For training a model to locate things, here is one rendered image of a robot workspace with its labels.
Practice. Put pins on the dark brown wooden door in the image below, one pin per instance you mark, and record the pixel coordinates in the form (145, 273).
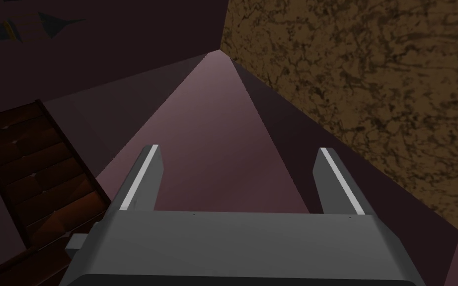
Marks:
(42, 174)

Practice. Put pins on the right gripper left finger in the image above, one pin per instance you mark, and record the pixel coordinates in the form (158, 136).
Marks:
(146, 180)

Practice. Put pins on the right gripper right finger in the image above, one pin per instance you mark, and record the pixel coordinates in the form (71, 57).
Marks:
(336, 186)

